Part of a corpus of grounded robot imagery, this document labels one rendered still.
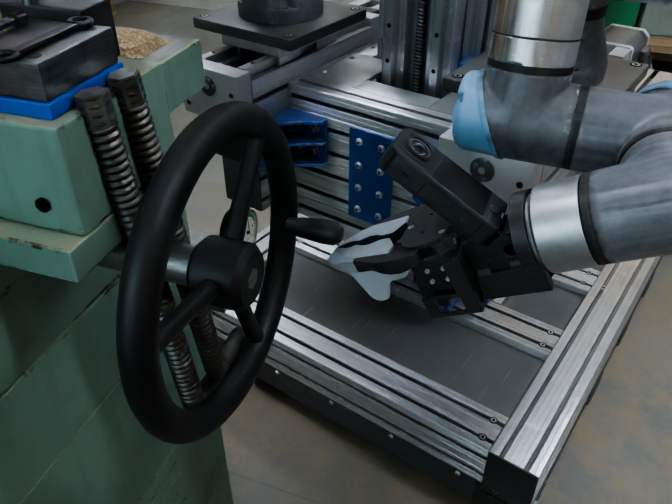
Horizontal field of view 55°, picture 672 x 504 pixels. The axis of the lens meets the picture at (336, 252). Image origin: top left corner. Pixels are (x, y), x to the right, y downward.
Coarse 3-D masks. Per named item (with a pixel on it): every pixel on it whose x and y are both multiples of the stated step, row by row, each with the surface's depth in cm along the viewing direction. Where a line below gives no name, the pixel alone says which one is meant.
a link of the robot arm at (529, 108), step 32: (512, 0) 53; (544, 0) 52; (576, 0) 52; (512, 32) 54; (544, 32) 52; (576, 32) 53; (512, 64) 54; (544, 64) 54; (480, 96) 57; (512, 96) 55; (544, 96) 55; (576, 96) 55; (480, 128) 57; (512, 128) 56; (544, 128) 55; (576, 128) 54; (544, 160) 57
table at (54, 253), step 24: (168, 48) 75; (192, 48) 77; (168, 72) 73; (192, 72) 78; (168, 96) 74; (144, 192) 55; (0, 240) 49; (24, 240) 49; (48, 240) 49; (72, 240) 49; (96, 240) 50; (120, 240) 53; (0, 264) 51; (24, 264) 50; (48, 264) 49; (72, 264) 48; (96, 264) 51
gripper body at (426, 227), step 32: (416, 224) 59; (448, 224) 56; (512, 224) 52; (448, 256) 55; (480, 256) 56; (512, 256) 55; (448, 288) 58; (480, 288) 57; (512, 288) 56; (544, 288) 55
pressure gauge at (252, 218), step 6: (228, 210) 86; (252, 210) 87; (252, 216) 88; (222, 222) 85; (252, 222) 88; (222, 228) 85; (246, 228) 86; (252, 228) 88; (222, 234) 85; (246, 234) 87; (252, 234) 89; (246, 240) 87; (252, 240) 89
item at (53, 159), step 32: (128, 64) 54; (160, 64) 54; (160, 96) 55; (0, 128) 45; (32, 128) 44; (64, 128) 44; (160, 128) 56; (0, 160) 47; (32, 160) 46; (64, 160) 45; (96, 160) 48; (0, 192) 49; (32, 192) 48; (64, 192) 47; (96, 192) 49; (32, 224) 50; (64, 224) 49; (96, 224) 50
